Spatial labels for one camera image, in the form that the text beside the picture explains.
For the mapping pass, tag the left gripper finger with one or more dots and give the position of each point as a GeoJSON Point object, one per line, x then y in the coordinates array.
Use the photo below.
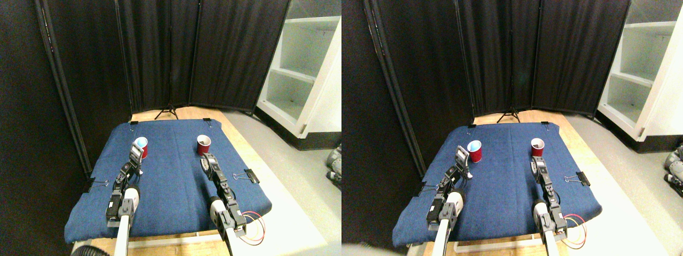
{"type": "Point", "coordinates": [140, 169]}
{"type": "Point", "coordinates": [136, 153]}
{"type": "Point", "coordinates": [462, 156]}
{"type": "Point", "coordinates": [468, 172]}

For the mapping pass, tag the red cup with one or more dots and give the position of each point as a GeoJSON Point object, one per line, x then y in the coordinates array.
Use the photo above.
{"type": "Point", "coordinates": [476, 154]}
{"type": "Point", "coordinates": [538, 151]}
{"type": "Point", "coordinates": [204, 148]}
{"type": "Point", "coordinates": [144, 151]}

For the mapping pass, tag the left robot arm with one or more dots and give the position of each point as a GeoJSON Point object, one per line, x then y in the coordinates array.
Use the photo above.
{"type": "Point", "coordinates": [452, 204]}
{"type": "Point", "coordinates": [121, 234]}

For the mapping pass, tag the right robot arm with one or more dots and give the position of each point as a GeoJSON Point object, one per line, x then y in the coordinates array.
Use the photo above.
{"type": "Point", "coordinates": [216, 212]}
{"type": "Point", "coordinates": [541, 216]}

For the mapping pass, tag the dark blue cloth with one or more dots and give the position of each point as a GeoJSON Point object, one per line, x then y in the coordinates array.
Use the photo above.
{"type": "Point", "coordinates": [504, 208]}
{"type": "Point", "coordinates": [173, 208]}

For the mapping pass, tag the black tripod foot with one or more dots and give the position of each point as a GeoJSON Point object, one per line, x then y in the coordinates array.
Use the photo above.
{"type": "Point", "coordinates": [511, 110]}
{"type": "Point", "coordinates": [169, 108]}

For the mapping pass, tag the black curtain pole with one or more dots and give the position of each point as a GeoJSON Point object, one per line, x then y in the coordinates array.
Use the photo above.
{"type": "Point", "coordinates": [65, 90]}
{"type": "Point", "coordinates": [397, 90]}

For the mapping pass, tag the grey device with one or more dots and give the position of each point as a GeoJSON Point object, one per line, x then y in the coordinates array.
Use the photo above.
{"type": "Point", "coordinates": [675, 170]}
{"type": "Point", "coordinates": [335, 160]}

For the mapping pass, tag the white shelf unit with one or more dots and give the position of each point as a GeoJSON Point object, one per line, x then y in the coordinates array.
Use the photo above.
{"type": "Point", "coordinates": [299, 64]}
{"type": "Point", "coordinates": [640, 58]}

